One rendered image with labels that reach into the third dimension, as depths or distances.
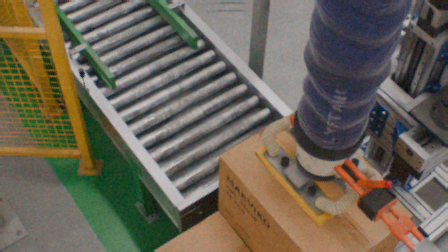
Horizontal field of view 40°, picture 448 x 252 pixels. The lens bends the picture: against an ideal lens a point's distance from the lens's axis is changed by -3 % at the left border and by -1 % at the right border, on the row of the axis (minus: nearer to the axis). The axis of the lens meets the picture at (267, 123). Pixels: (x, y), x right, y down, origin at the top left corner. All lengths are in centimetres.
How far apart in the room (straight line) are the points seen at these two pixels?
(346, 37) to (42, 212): 219
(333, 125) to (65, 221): 185
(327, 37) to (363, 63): 11
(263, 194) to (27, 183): 161
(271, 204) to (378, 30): 89
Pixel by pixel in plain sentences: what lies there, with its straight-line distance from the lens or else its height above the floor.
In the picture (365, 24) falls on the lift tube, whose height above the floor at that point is 183.
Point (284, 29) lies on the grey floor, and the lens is 406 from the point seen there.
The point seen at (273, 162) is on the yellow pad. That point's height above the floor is 108.
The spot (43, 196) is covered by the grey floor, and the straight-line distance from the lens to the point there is 337.
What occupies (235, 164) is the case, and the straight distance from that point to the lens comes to 224.
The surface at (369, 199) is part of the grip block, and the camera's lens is 192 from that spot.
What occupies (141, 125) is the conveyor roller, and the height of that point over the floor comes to 55.
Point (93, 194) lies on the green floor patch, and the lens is 332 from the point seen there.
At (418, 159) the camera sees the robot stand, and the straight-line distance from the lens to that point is 234.
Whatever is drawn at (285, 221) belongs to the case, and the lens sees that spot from 213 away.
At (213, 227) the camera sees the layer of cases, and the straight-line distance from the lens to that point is 256.
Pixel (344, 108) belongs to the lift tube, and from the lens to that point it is 171.
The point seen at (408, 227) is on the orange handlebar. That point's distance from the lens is 191.
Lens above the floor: 281
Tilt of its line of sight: 53 degrees down
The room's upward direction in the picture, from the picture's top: 7 degrees clockwise
